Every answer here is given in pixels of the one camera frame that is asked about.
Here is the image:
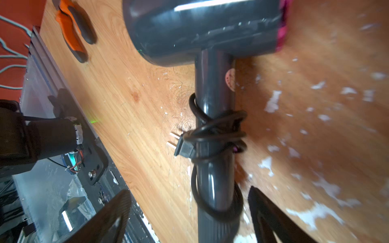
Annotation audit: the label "black dryer power cord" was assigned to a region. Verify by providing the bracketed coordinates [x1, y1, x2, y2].
[165, 92, 248, 222]

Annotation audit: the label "orange handled pliers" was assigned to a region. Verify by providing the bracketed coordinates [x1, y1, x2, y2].
[52, 0, 97, 63]

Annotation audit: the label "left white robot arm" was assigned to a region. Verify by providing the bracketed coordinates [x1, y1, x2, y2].
[1, 100, 84, 178]

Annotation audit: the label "black magenta hair dryer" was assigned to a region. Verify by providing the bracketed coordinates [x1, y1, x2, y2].
[122, 1, 291, 243]

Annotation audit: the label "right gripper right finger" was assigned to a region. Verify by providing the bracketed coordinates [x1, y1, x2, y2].
[248, 186, 316, 243]

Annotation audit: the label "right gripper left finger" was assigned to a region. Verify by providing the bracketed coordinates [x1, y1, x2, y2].
[56, 190, 132, 243]

